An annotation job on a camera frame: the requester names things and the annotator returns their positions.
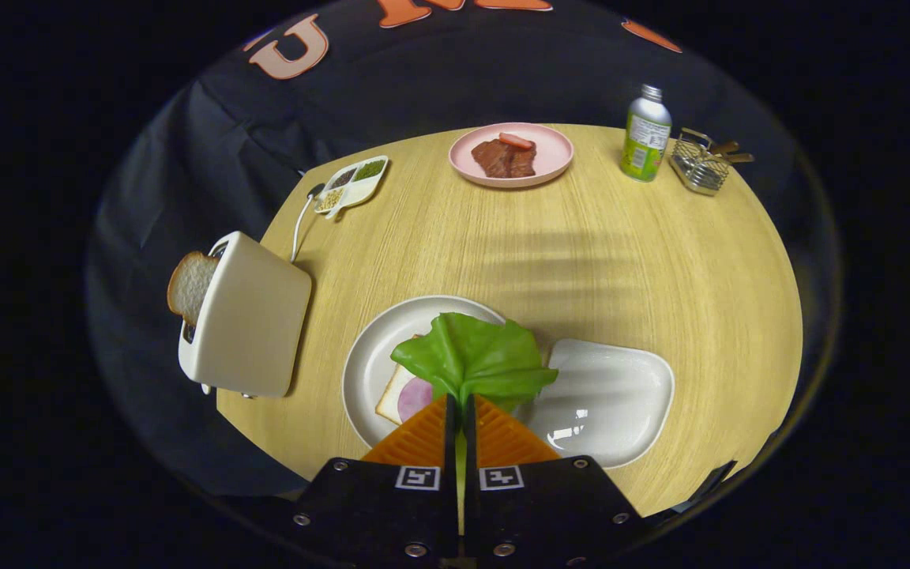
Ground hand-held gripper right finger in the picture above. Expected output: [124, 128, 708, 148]
[464, 394, 650, 563]

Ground brown meat slices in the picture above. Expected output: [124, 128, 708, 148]
[471, 138, 537, 179]

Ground green lettuce leaf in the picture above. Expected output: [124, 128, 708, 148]
[390, 312, 559, 534]

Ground white toaster cable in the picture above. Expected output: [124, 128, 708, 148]
[291, 183, 326, 263]

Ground small wire basket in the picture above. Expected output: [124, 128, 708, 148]
[668, 128, 732, 196]

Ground bread slice under ham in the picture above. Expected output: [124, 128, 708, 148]
[375, 364, 424, 426]

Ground pink ham slice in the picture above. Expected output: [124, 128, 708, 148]
[397, 376, 436, 424]

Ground white curved dish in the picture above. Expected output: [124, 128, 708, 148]
[520, 338, 675, 469]

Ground white divided seasoning dish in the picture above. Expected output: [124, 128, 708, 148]
[314, 155, 389, 220]

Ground pink plate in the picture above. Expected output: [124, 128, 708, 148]
[449, 122, 574, 189]

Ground cream toaster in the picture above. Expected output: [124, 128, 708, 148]
[178, 231, 313, 398]

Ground round white plate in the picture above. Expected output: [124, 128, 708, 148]
[341, 295, 539, 450]

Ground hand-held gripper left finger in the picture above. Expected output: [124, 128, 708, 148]
[289, 394, 461, 563]

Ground green label metal bottle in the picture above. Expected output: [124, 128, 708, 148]
[619, 84, 673, 183]

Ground toasted bread slice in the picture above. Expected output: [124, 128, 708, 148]
[167, 251, 221, 326]

